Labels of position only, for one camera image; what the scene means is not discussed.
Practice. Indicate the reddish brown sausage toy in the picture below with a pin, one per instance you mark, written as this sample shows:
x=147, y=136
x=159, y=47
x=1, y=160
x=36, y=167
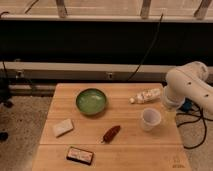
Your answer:
x=110, y=134

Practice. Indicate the green ceramic bowl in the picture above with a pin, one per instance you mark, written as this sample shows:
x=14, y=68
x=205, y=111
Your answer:
x=91, y=101

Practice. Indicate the white plastic cup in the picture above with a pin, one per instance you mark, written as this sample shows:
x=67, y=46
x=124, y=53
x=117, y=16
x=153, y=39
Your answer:
x=150, y=118

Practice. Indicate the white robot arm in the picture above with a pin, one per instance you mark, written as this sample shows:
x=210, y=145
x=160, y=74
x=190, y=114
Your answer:
x=188, y=81

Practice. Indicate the wooden table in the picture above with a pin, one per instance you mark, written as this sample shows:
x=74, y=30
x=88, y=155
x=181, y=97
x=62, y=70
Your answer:
x=112, y=140

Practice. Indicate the black chair base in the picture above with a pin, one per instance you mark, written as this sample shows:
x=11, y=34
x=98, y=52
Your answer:
x=5, y=96

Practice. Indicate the white sponge block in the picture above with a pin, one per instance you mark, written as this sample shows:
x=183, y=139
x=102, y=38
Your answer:
x=62, y=127

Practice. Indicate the translucent yellowish gripper tool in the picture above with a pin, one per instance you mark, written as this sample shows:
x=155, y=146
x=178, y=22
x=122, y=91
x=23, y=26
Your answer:
x=169, y=116

